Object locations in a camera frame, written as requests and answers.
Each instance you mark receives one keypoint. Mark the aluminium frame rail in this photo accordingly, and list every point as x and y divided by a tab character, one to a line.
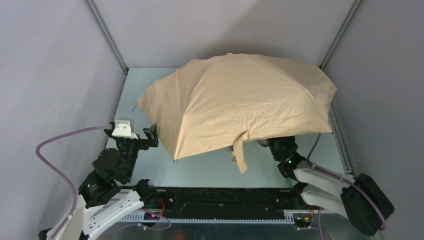
101	24
333	115

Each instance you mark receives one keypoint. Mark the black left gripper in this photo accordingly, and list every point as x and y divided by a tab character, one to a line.
133	141

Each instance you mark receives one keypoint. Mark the beige umbrella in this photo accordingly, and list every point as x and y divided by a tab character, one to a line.
227	100

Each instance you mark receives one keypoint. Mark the beige umbrella sleeve cover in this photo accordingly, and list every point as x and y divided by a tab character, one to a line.
263	143

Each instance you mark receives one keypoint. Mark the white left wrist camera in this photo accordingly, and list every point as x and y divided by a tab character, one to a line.
124	128

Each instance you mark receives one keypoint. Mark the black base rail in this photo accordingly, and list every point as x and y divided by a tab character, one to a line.
233	204

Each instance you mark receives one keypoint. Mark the aluminium frame rail right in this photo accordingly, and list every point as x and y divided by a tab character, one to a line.
333	115

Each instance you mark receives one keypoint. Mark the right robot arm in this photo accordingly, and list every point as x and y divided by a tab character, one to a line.
356	198

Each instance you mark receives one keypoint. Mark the aluminium frame rail left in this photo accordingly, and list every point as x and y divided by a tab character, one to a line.
101	24

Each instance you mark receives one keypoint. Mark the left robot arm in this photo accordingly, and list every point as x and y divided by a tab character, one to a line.
88	218

